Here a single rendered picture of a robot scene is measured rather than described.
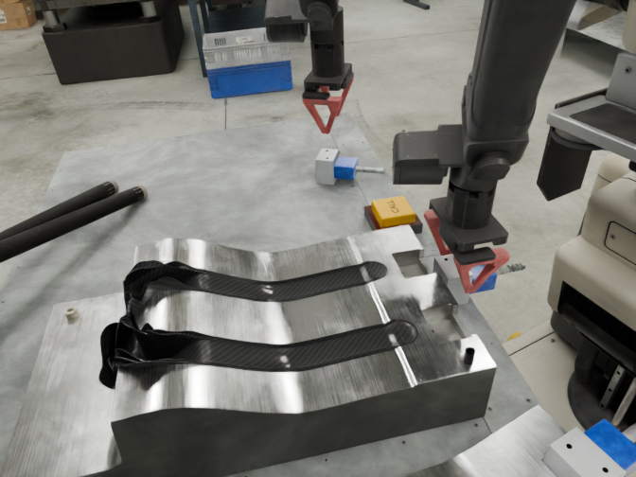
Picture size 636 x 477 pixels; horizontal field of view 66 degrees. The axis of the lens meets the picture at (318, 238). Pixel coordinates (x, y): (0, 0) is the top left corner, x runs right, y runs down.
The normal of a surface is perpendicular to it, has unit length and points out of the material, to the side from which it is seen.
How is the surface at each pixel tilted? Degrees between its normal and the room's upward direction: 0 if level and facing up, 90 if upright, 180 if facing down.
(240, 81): 91
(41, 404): 0
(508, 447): 0
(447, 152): 36
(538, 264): 0
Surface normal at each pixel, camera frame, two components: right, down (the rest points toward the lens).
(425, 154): -0.18, -0.29
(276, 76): 0.18, 0.60
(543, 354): -0.06, -0.80
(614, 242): -0.87, 0.43
